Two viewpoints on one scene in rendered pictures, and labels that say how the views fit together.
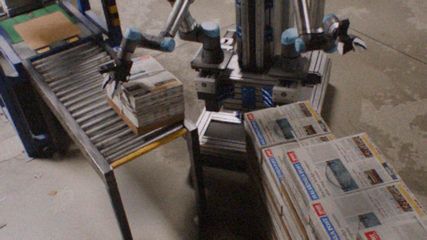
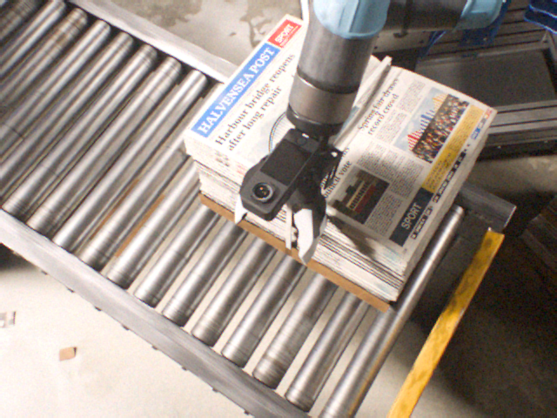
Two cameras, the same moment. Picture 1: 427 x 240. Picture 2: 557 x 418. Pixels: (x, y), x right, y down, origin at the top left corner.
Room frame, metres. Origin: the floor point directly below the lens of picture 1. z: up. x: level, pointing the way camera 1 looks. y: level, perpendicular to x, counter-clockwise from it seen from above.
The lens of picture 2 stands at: (1.72, 0.57, 1.76)
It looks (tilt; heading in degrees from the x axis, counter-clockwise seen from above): 67 degrees down; 343
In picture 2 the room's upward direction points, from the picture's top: 10 degrees counter-clockwise
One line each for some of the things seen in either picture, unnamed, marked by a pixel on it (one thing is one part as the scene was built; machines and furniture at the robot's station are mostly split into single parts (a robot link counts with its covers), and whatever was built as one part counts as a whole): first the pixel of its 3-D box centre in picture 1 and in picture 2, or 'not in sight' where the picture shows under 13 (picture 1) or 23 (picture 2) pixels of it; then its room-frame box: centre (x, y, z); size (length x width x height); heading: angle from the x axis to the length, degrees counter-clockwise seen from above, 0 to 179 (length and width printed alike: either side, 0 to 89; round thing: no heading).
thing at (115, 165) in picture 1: (149, 148); (439, 340); (1.77, 0.33, 0.81); 0.43 x 0.03 x 0.02; 121
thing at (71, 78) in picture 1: (83, 75); (40, 101); (2.57, 0.80, 0.77); 0.47 x 0.05 x 0.05; 121
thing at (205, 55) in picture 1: (212, 51); not in sight; (2.56, -0.04, 0.87); 0.15 x 0.15 x 0.10
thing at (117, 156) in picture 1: (145, 143); (395, 311); (1.85, 0.36, 0.77); 0.47 x 0.05 x 0.05; 121
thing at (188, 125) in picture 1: (138, 83); (213, 78); (2.48, 0.44, 0.74); 1.34 x 0.05 x 0.12; 31
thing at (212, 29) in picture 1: (209, 34); not in sight; (2.57, -0.04, 0.98); 0.13 x 0.12 x 0.14; 63
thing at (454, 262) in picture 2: (199, 185); (443, 277); (1.93, 0.12, 0.34); 0.06 x 0.06 x 0.68; 31
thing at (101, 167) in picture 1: (62, 115); (62, 267); (2.22, 0.88, 0.74); 1.34 x 0.05 x 0.12; 31
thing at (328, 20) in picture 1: (332, 25); not in sight; (2.14, -0.66, 1.21); 0.11 x 0.08 x 0.09; 5
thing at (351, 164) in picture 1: (339, 165); not in sight; (1.29, -0.48, 1.06); 0.37 x 0.29 x 0.01; 100
